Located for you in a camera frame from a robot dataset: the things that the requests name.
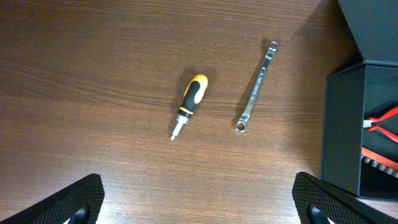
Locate silver ring wrench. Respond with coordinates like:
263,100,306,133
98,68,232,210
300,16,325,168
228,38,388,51
234,41,279,133

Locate red handled side cutters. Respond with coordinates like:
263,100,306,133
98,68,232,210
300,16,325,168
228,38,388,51
363,106,397,143

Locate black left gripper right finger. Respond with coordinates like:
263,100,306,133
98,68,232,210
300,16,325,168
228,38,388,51
292,172,397,224

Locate orange socket rail with sockets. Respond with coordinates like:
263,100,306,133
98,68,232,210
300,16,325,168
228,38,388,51
361,147,398,178

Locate black open box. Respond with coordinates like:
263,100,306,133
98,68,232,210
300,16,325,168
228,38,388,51
320,1,397,201

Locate yellow black stubby screwdriver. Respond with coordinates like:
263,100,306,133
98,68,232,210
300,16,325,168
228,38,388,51
170,74,208,141

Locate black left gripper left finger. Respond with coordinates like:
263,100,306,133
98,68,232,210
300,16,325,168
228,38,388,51
2,174,104,224

